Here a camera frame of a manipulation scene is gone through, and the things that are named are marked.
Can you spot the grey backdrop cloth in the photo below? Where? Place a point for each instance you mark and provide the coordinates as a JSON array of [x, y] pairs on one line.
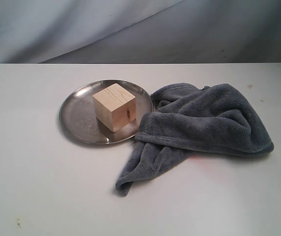
[[140, 31]]

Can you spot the grey-blue fleece towel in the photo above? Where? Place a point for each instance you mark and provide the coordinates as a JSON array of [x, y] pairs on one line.
[[217, 119]]

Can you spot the round stainless steel plate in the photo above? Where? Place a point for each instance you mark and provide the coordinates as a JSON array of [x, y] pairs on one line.
[[78, 120]]

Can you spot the light wooden cube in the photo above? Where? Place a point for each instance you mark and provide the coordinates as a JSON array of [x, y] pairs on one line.
[[115, 107]]

